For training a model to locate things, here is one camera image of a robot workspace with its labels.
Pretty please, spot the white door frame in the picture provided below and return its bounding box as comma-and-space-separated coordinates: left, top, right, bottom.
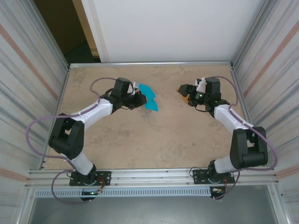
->
80, 0, 110, 63

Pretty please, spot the beige door edge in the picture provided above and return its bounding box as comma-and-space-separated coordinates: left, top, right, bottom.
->
71, 0, 100, 58

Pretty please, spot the teal cloth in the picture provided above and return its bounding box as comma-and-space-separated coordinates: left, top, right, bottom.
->
137, 83, 160, 112

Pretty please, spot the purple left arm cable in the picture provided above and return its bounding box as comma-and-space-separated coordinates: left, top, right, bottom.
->
26, 77, 117, 205

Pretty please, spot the long aluminium table edge rail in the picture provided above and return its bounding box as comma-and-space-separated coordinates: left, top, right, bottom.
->
68, 61, 235, 70

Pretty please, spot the aluminium frame leg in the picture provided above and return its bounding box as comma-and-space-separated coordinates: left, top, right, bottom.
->
17, 186, 36, 224
268, 185, 289, 224

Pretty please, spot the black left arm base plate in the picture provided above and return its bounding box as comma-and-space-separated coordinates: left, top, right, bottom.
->
69, 171, 112, 187

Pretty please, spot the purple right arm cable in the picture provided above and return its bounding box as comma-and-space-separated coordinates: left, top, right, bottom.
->
205, 76, 279, 201

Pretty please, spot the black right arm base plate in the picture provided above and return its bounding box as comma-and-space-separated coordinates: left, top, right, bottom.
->
192, 169, 235, 185

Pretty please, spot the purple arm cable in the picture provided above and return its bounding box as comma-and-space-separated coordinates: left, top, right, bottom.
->
26, 77, 117, 205
205, 76, 279, 201

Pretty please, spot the wide aluminium mounting rail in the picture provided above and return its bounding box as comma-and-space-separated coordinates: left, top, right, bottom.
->
27, 166, 280, 188

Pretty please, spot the grey slotted cable duct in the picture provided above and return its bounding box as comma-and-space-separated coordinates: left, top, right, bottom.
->
34, 188, 212, 198

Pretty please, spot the grey metal sheet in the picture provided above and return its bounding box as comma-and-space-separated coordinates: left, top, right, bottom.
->
28, 197, 280, 224

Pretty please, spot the short aluminium table edge rail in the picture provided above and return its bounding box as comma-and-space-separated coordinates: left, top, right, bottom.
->
230, 65, 264, 167
41, 66, 71, 169

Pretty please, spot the aluminium upright post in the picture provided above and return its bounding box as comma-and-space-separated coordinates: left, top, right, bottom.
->
232, 0, 275, 67
30, 0, 71, 70

